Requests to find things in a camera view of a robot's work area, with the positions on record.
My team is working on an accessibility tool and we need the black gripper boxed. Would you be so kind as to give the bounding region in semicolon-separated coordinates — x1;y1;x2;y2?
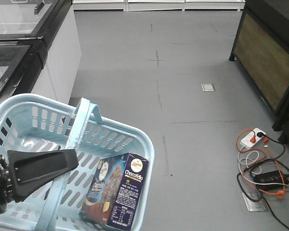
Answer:
0;149;79;214

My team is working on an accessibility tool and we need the orange extension cable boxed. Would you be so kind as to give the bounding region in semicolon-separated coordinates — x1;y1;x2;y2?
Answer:
236;129;287;199

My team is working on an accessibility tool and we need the black power cable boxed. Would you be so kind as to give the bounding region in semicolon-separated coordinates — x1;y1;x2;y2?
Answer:
236;132;289;231

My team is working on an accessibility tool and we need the near right floor plate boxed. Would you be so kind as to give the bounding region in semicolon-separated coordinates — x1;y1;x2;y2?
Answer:
242;193;269;212

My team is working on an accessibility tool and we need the dark blue cookie box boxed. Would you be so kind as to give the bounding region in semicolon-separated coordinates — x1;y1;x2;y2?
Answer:
79;153;149;231

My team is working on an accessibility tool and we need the light blue plastic basket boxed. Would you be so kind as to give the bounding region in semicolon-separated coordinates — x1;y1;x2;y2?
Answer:
0;94;154;231

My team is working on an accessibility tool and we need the white power strip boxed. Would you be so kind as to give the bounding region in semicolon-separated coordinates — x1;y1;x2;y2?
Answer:
240;128;266;149

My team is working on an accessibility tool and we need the dark wooden display stand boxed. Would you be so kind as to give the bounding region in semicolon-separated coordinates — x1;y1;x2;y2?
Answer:
229;0;289;143

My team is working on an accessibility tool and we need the white chest freezer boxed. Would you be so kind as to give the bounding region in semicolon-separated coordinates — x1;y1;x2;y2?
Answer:
0;0;81;103
0;40;57;104

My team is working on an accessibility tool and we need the white charger cable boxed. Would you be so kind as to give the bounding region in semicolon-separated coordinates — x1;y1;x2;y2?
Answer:
237;145;282;186

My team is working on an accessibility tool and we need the black power adapter brick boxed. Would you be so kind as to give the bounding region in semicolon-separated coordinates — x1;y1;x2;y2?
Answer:
253;170;289;186

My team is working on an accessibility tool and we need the far white chest freezer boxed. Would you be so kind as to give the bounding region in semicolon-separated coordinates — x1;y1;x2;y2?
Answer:
0;0;81;103

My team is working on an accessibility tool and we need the metal floor outlet plate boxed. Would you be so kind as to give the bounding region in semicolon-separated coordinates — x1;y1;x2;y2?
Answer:
200;83;215;92

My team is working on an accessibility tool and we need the near white chest freezer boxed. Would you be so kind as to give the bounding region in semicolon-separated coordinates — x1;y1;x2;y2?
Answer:
0;40;57;104

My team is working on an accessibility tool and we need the white shelf base row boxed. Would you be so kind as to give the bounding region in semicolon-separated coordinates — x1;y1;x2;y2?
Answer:
73;0;245;12

